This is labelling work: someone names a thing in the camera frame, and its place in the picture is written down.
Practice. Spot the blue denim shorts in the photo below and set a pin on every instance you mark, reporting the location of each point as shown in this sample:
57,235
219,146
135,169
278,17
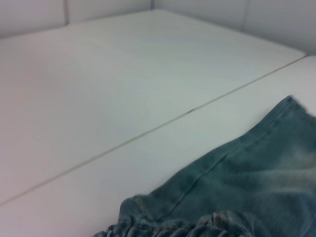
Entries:
247,185

